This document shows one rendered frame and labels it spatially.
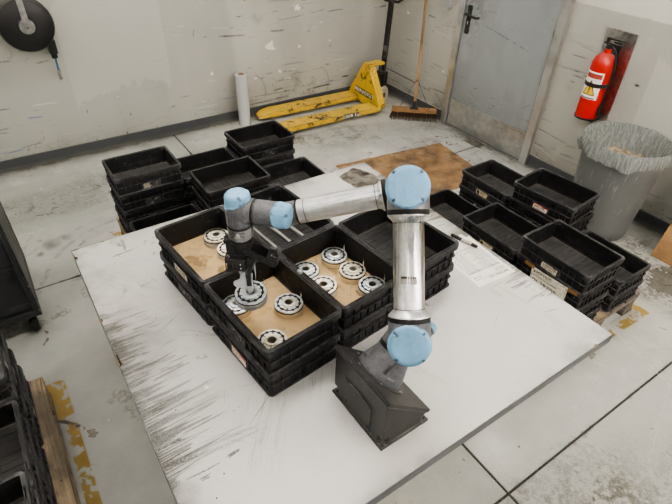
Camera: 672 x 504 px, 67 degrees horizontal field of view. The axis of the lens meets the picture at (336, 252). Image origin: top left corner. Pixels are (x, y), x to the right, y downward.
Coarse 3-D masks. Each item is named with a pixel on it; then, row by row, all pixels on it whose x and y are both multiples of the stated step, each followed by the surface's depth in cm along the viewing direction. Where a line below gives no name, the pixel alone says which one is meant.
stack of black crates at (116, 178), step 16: (112, 160) 312; (128, 160) 317; (144, 160) 323; (160, 160) 329; (176, 160) 314; (112, 176) 294; (128, 176) 294; (144, 176) 298; (160, 176) 305; (176, 176) 311; (112, 192) 320; (128, 192) 299; (144, 192) 304; (160, 192) 311; (176, 192) 317; (128, 208) 305; (144, 208) 309; (160, 208) 317; (128, 224) 311
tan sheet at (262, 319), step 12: (276, 288) 187; (252, 312) 177; (264, 312) 177; (312, 312) 178; (252, 324) 173; (264, 324) 173; (276, 324) 173; (288, 324) 173; (300, 324) 173; (312, 324) 173; (288, 336) 169
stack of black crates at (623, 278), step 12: (600, 240) 299; (624, 252) 289; (624, 264) 291; (636, 264) 285; (648, 264) 279; (624, 276) 287; (636, 276) 273; (612, 288) 271; (624, 288) 274; (636, 288) 287; (612, 300) 274; (624, 300) 287
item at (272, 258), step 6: (246, 246) 152; (252, 246) 153; (258, 246) 154; (246, 252) 152; (252, 252) 152; (258, 252) 152; (264, 252) 154; (270, 252) 155; (258, 258) 153; (264, 258) 153; (270, 258) 153; (276, 258) 154; (270, 264) 154; (276, 264) 154
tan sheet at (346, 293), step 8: (320, 256) 203; (320, 264) 199; (320, 272) 195; (328, 272) 195; (336, 272) 195; (336, 280) 192; (344, 288) 188; (352, 288) 188; (336, 296) 185; (344, 296) 185; (352, 296) 185; (360, 296) 185; (344, 304) 182
